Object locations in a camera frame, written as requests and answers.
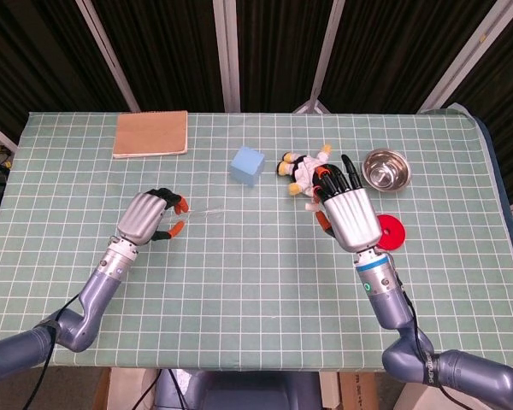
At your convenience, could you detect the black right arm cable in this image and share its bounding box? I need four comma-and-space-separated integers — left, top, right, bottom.
392, 272, 469, 410

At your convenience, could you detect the black white plush doll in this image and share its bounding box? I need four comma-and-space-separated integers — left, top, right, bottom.
275, 143, 339, 198

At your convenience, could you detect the green checkered tablecloth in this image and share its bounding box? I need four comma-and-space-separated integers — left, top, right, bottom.
0, 111, 513, 373

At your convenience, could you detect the light blue foam cube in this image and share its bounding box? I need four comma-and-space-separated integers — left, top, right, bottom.
229, 146, 266, 189

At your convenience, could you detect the red disc with hole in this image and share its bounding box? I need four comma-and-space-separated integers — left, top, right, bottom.
374, 214, 407, 251

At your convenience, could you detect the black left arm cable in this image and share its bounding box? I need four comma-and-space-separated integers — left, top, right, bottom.
25, 294, 83, 410

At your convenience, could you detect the stainless steel bowl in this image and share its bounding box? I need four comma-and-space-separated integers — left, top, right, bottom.
362, 148, 413, 194

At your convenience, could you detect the white metal frame post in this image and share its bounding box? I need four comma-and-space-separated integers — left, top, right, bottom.
293, 0, 347, 114
212, 0, 242, 113
74, 0, 140, 113
418, 0, 513, 114

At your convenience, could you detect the dark blue table pad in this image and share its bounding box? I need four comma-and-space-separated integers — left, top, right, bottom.
446, 102, 513, 261

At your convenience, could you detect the black curtain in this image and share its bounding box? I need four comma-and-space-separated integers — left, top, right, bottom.
0, 0, 513, 206

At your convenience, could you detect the white metal frame rail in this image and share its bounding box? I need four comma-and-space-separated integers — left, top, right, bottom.
0, 114, 18, 153

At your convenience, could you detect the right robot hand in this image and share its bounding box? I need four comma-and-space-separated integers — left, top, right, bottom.
311, 154, 380, 253

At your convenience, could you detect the white box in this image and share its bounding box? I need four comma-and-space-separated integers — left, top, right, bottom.
106, 367, 159, 410

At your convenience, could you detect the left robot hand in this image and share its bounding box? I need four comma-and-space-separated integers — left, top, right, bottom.
117, 187, 190, 247

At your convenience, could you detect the clear plastic tube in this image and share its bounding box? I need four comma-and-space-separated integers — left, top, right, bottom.
164, 207, 226, 223

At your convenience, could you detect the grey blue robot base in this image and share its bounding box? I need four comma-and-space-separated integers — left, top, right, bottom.
153, 369, 321, 410

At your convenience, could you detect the brown cardboard box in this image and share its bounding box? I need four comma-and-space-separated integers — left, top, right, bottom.
339, 372, 380, 410

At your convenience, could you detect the brown cover notebook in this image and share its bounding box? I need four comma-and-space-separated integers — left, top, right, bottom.
112, 109, 189, 160

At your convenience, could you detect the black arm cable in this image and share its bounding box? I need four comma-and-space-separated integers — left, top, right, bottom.
25, 294, 83, 410
392, 272, 469, 410

